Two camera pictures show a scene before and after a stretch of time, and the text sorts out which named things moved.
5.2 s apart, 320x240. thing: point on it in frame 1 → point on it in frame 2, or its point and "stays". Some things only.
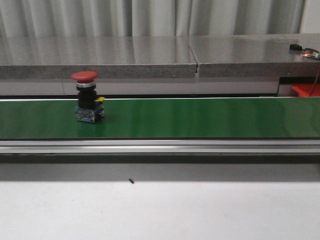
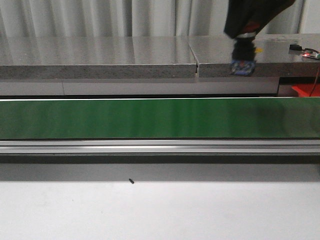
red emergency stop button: (90, 107) → (243, 59)
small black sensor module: (295, 46) stays
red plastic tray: (305, 89) stays
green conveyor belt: (215, 117) stays
